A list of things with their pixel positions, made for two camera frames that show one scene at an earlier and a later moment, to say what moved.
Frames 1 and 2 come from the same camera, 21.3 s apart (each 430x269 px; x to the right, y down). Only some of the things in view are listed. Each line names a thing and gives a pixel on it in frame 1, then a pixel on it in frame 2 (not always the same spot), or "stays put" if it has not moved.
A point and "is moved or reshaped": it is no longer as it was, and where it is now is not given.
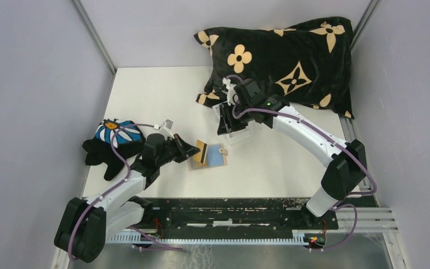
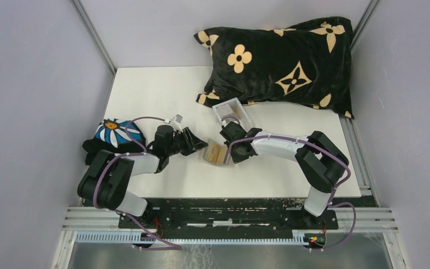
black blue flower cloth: [127, 141] stays put
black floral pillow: [307, 63] stays put
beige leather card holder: [215, 156] is moved or reshaped
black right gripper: [227, 123] to [237, 158]
